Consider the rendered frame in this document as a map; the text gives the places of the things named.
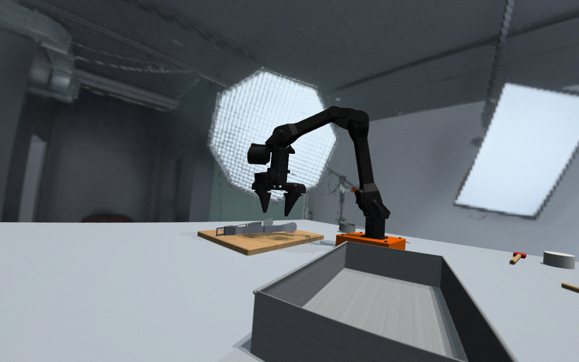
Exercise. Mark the grey rectangular roasting tin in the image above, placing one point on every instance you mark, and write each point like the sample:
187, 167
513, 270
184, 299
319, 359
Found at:
367, 303

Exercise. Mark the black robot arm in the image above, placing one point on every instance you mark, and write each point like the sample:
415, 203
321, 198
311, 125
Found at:
357, 124

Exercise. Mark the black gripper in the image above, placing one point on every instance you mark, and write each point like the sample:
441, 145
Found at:
293, 190

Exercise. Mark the grey short cylinder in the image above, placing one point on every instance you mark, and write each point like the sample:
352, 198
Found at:
560, 260

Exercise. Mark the grey measuring cup with long handle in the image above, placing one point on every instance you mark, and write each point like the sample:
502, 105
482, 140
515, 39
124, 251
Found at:
347, 227

